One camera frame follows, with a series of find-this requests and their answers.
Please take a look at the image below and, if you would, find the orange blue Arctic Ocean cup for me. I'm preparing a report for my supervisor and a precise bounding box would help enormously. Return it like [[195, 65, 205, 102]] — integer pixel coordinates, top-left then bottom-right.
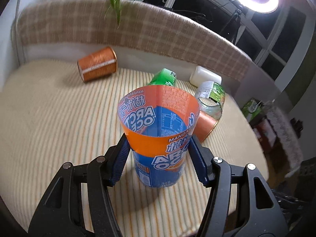
[[117, 85, 200, 188]]

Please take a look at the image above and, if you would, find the green grapefruit label cup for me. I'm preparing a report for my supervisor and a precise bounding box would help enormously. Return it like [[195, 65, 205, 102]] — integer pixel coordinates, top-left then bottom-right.
[[194, 81, 226, 120]]

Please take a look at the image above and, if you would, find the copper orange cup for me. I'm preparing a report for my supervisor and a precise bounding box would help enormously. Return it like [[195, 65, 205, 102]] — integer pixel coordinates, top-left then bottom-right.
[[77, 46, 118, 82], [193, 111, 218, 142]]

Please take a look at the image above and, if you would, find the green white shopping bag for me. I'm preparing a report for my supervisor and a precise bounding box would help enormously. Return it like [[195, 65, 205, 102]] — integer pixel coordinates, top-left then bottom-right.
[[242, 98, 262, 122]]

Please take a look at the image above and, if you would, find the green plastic cup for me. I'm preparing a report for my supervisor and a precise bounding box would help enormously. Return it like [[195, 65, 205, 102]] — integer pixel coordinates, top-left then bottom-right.
[[148, 68, 177, 86]]

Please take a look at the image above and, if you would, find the plaid brown back cushion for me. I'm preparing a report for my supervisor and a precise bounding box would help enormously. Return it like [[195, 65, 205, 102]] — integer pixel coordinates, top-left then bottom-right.
[[17, 0, 252, 81]]

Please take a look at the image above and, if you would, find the striped beige seat cushion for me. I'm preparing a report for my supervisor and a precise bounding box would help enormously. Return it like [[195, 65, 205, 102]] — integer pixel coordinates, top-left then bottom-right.
[[0, 59, 270, 237]]

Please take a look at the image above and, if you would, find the dark red cardboard box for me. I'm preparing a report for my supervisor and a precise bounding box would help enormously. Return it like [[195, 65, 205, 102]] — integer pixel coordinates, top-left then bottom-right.
[[253, 119, 277, 153]]

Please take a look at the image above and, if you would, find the near copper orange cup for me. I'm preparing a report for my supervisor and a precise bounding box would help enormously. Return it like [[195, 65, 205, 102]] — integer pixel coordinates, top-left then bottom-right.
[[193, 111, 218, 142]]

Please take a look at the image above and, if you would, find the white plastic cup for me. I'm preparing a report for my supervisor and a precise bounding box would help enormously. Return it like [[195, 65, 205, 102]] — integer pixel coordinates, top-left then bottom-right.
[[189, 66, 222, 87]]

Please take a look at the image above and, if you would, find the far copper orange cup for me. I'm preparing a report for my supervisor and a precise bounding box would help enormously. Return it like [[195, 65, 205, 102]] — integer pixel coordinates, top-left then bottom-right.
[[77, 46, 118, 82]]

